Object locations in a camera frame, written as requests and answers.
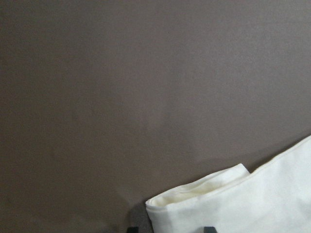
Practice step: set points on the cream long-sleeve cat shirt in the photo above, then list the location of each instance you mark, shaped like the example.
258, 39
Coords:
275, 198

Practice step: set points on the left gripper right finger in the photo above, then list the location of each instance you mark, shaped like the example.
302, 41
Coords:
209, 229

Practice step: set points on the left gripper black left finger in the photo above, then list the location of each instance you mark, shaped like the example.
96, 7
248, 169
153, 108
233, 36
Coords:
132, 229

